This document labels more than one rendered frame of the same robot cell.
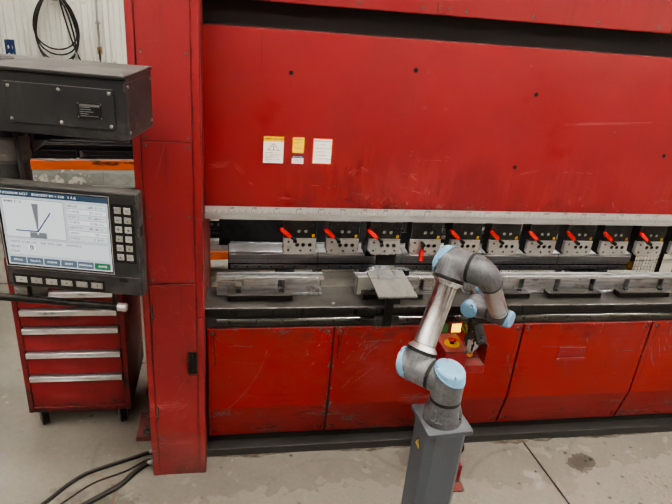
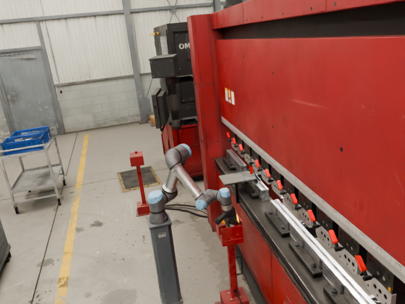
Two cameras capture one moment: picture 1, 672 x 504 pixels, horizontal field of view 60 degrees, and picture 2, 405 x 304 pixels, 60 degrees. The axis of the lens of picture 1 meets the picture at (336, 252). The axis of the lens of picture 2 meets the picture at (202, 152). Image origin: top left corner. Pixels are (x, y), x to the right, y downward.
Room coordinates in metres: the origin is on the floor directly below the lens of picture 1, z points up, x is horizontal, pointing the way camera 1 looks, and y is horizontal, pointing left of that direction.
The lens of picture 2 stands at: (2.27, -2.89, 2.13)
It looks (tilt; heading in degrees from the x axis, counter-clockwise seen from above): 19 degrees down; 92
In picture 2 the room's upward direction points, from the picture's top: 6 degrees counter-clockwise
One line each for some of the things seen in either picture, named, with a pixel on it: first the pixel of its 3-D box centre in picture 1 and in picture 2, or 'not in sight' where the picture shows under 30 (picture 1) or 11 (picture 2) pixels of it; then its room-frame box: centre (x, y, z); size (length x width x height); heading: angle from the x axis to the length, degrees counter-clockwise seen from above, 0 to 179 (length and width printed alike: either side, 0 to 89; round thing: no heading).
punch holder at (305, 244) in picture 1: (299, 234); (237, 139); (2.50, 0.18, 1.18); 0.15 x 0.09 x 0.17; 101
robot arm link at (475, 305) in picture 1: (476, 307); (211, 195); (2.23, -0.62, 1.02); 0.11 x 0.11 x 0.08; 55
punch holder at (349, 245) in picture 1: (341, 234); (244, 145); (2.54, -0.02, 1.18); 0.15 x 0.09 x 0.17; 101
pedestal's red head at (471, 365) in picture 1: (459, 347); (228, 227); (2.33, -0.61, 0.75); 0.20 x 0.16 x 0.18; 101
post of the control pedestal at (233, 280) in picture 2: not in sight; (232, 267); (2.33, -0.61, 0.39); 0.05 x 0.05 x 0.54; 11
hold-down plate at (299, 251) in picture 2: (572, 293); (304, 258); (2.72, -1.24, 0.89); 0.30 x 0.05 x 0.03; 101
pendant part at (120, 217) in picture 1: (77, 234); (161, 107); (1.75, 0.85, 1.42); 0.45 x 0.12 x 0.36; 90
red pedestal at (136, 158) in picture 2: not in sight; (140, 182); (1.31, 1.19, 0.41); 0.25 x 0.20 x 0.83; 11
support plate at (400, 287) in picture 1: (391, 283); (236, 177); (2.44, -0.27, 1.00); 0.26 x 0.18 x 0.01; 11
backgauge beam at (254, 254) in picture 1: (440, 256); not in sight; (2.95, -0.58, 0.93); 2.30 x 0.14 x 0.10; 101
